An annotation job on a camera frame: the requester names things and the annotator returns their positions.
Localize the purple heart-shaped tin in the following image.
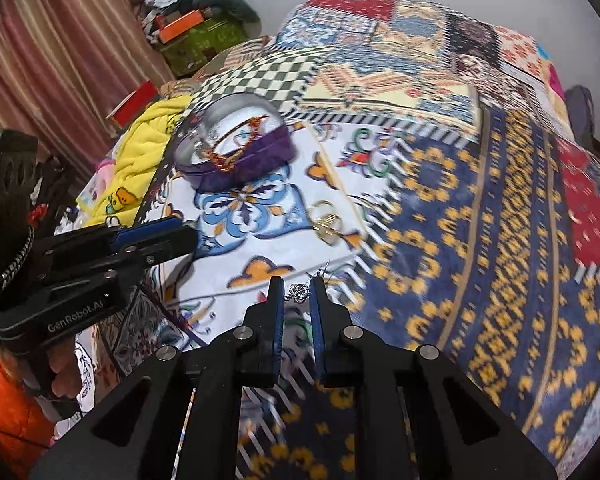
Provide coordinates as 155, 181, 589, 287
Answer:
172, 91, 297, 194

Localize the silver necklace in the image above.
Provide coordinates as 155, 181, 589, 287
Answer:
286, 266, 331, 307

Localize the red white box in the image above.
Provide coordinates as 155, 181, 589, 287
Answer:
106, 81, 161, 128

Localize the gold ring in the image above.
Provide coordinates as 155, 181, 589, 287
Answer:
307, 200, 344, 247

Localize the dark blue bag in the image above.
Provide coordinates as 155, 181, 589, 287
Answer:
564, 85, 597, 147

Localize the red gold beaded bracelet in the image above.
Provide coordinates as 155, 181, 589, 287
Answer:
200, 114, 272, 174

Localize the yellow blanket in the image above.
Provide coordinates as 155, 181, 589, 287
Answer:
82, 94, 196, 228

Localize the patchwork printed blanket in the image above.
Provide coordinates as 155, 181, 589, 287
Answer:
75, 0, 600, 480

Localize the grey cloth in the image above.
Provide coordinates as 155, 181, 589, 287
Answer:
200, 0, 262, 25

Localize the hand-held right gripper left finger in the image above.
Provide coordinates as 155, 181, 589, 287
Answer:
27, 276, 286, 480

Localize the person's left hand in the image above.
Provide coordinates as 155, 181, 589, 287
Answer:
45, 340, 94, 407

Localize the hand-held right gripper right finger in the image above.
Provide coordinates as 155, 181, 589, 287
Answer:
310, 276, 559, 480

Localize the black white braided cord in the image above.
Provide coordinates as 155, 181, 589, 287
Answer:
0, 225, 36, 295

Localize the striped brown curtain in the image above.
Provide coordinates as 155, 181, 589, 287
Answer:
0, 0, 177, 176

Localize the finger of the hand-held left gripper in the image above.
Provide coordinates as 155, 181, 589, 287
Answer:
54, 216, 185, 247
30, 225, 199, 295

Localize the orange box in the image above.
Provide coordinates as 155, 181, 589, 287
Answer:
157, 10, 205, 45

